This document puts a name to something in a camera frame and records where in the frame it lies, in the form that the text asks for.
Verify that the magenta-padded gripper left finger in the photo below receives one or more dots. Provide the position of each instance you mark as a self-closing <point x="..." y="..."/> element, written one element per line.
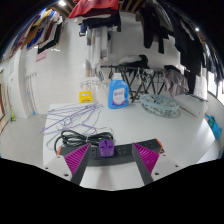
<point x="77" y="160"/>

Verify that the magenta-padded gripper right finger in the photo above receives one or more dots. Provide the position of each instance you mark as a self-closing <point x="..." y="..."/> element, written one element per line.
<point x="146" y="159"/>

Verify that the purple charger block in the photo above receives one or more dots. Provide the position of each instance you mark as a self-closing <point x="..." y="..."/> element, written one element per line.
<point x="106" y="148"/>

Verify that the black power strip orange ends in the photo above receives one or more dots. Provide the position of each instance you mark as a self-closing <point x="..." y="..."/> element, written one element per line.
<point x="121" y="155"/>

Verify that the yellow wet floor sign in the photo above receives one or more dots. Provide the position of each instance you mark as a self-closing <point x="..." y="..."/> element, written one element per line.
<point x="85" y="97"/>

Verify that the blue detergent bottle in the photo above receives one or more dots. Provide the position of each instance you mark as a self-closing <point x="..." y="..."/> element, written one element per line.
<point x="118" y="95"/>

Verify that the white folded bedding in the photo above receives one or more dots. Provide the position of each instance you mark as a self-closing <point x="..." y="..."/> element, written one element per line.
<point x="191" y="105"/>

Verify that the blue bags on floor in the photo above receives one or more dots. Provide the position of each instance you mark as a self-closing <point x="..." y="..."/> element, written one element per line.
<point x="214" y="126"/>

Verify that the grey garment on rack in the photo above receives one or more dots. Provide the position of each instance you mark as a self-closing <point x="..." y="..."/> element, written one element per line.
<point x="176" y="81"/>

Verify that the black folding drying rack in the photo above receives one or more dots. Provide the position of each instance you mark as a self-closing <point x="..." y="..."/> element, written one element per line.
<point x="133" y="71"/>

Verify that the row of hanging dark clothes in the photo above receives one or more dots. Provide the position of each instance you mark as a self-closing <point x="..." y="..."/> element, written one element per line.
<point x="190" y="46"/>

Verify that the row of hanging colourful clothes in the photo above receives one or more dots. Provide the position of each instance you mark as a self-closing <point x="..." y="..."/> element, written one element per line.
<point x="36" y="30"/>

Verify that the hanging red shirt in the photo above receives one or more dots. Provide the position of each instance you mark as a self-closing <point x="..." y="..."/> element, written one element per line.
<point x="93" y="6"/>

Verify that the pink wall sign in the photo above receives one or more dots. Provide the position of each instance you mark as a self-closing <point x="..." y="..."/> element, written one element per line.
<point x="41" y="55"/>

